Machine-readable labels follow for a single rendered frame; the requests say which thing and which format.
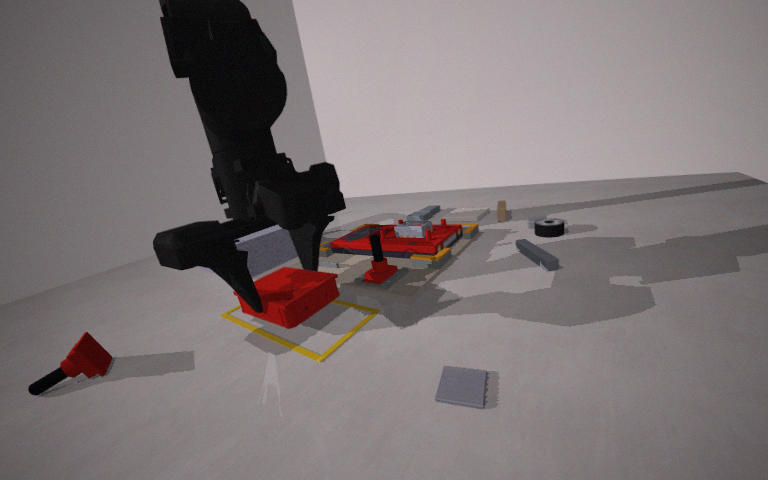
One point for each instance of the tan wooden block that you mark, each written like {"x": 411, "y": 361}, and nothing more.
{"x": 501, "y": 211}

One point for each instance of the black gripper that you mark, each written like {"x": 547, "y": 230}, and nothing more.
{"x": 211, "y": 243}

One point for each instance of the yellow rectangular outline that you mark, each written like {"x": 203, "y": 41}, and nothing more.
{"x": 300, "y": 349}

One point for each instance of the black tyre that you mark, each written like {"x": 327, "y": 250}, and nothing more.
{"x": 549, "y": 227}

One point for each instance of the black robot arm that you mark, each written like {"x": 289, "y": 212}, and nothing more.
{"x": 240, "y": 92}

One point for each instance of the grey rectangular bar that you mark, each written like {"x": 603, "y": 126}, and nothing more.
{"x": 537, "y": 255}

